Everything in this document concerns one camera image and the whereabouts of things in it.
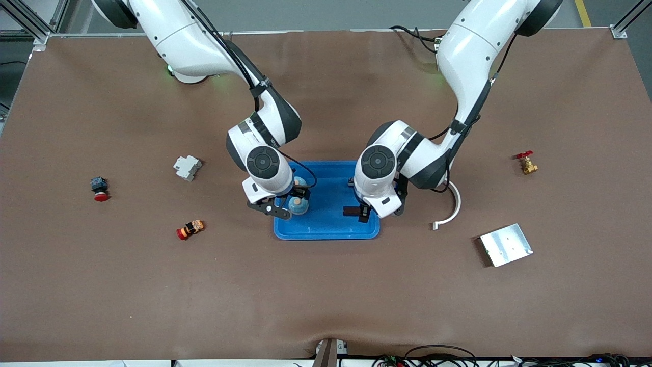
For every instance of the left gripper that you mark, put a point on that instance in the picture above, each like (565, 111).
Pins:
(362, 211)

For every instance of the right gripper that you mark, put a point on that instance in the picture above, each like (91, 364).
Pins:
(301, 193)

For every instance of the light blue desk bell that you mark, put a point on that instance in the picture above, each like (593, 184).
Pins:
(301, 181)
(299, 208)

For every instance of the dark brown rectangular block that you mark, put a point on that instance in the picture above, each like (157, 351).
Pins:
(350, 211)

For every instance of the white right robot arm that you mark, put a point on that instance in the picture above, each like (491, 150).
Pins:
(183, 35)

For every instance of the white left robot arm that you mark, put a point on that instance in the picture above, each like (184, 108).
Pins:
(468, 46)

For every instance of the blue plastic tray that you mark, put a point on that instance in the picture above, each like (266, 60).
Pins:
(326, 224)

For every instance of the red emergency stop orange base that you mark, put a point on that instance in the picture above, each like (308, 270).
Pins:
(191, 229)

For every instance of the white circuit breaker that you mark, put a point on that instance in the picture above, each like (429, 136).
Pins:
(187, 167)

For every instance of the silver metal plate module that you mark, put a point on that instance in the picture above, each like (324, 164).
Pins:
(507, 245)

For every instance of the red push button blue base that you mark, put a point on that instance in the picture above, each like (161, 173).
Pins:
(99, 184)

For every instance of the white curved plastic bracket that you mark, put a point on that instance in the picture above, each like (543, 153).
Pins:
(457, 204)

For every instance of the metal bracket with dark post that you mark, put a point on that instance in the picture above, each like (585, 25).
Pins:
(328, 354)

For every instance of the aluminium frame profile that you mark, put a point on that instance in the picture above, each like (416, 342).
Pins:
(619, 31)
(42, 38)

